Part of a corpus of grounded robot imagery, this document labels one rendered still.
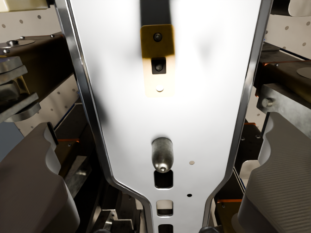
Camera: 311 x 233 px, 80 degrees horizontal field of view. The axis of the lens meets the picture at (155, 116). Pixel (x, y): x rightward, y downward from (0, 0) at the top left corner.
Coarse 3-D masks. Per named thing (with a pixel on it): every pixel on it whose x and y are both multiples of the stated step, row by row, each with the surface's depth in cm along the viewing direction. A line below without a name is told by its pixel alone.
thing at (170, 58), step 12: (168, 24) 20; (144, 36) 20; (168, 36) 20; (144, 48) 21; (156, 48) 21; (168, 48) 21; (144, 60) 22; (156, 60) 21; (168, 60) 22; (144, 72) 22; (156, 72) 21; (168, 72) 22; (144, 84) 23; (156, 84) 23; (168, 84) 23; (156, 96) 24; (168, 96) 24
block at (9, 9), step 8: (0, 0) 13; (8, 0) 14; (16, 0) 14; (24, 0) 15; (32, 0) 16; (40, 0) 17; (48, 0) 19; (0, 8) 14; (8, 8) 14; (16, 8) 14; (24, 8) 15; (32, 8) 16; (40, 8) 17
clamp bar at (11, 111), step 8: (8, 72) 16; (16, 72) 17; (24, 72) 18; (0, 80) 15; (8, 80) 16; (24, 96) 18; (32, 96) 19; (0, 104) 17; (8, 104) 17; (16, 104) 17; (24, 104) 18; (0, 112) 16; (8, 112) 16; (16, 112) 17; (0, 120) 16
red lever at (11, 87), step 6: (6, 84) 17; (12, 84) 17; (0, 90) 16; (6, 90) 17; (12, 90) 17; (18, 90) 17; (0, 96) 17; (6, 96) 17; (12, 96) 17; (18, 96) 17
